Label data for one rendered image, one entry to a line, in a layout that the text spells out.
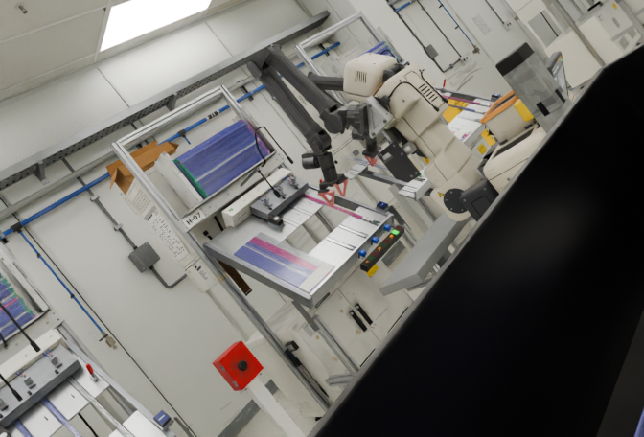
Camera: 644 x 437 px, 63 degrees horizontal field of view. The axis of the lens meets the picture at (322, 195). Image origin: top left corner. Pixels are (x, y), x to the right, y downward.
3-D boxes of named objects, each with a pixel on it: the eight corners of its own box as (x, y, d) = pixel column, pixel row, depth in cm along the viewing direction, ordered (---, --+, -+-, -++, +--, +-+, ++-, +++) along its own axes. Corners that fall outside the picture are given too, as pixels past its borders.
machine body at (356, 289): (438, 330, 298) (371, 245, 296) (370, 425, 256) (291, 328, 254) (373, 344, 350) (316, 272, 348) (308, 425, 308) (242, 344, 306)
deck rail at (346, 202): (394, 223, 274) (393, 214, 270) (392, 225, 273) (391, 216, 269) (292, 185, 313) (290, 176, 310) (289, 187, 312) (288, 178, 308)
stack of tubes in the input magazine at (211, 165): (272, 152, 302) (242, 116, 301) (206, 197, 272) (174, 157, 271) (264, 161, 312) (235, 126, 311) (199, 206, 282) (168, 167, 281)
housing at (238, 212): (295, 190, 310) (291, 171, 302) (237, 236, 281) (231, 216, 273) (285, 186, 315) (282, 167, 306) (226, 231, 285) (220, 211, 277)
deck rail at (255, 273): (313, 306, 233) (311, 296, 230) (310, 309, 232) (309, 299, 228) (208, 250, 272) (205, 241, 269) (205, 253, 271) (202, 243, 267)
